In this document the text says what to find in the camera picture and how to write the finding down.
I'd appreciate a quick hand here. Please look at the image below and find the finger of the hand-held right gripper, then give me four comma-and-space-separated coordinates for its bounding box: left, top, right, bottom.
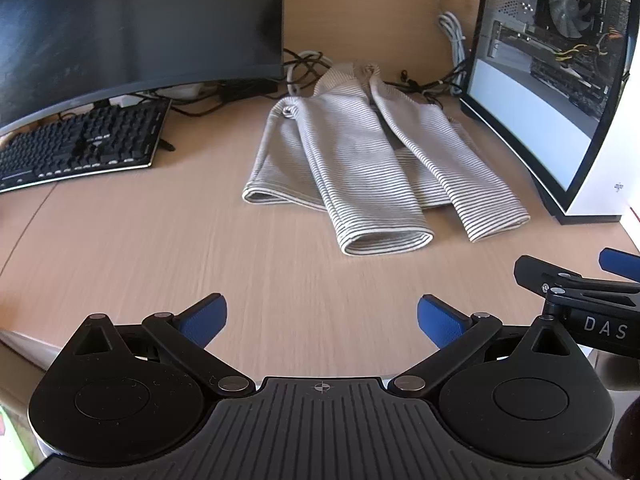
514, 254, 640, 309
598, 247, 640, 282

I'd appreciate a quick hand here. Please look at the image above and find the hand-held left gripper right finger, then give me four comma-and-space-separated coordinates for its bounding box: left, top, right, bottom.
390, 294, 576, 399

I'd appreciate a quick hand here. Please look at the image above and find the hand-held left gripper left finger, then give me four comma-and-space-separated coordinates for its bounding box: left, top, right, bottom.
74, 293, 256, 397

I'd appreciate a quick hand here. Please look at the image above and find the grey striped long-sleeve shirt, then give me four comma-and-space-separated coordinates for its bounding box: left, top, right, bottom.
242, 62, 531, 257

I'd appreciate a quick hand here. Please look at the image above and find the person's right hand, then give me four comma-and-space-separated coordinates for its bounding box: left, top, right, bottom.
597, 352, 640, 479

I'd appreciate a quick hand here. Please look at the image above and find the white computer case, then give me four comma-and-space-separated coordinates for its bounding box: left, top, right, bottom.
457, 0, 640, 226

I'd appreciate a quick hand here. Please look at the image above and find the black keyboard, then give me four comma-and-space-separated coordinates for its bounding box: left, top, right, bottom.
0, 97, 174, 195

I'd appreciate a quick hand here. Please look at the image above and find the colourful play mat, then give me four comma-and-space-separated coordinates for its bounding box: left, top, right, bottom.
0, 400, 39, 480

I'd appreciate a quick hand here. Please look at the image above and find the white adapter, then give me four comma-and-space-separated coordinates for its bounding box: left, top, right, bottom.
162, 83, 204, 100

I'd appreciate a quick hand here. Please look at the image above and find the black power adapter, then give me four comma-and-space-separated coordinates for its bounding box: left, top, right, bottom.
219, 78, 279, 104

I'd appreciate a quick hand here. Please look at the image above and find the curved black monitor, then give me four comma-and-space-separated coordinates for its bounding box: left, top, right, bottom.
0, 0, 286, 137

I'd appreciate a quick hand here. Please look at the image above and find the black cable bundle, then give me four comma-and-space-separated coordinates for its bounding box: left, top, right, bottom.
282, 47, 469, 111

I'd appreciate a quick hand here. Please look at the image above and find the white cable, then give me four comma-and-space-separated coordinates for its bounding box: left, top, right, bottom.
417, 0, 469, 96

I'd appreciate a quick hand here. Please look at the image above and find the grey cable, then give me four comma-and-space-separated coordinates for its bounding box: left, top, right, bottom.
284, 50, 332, 97

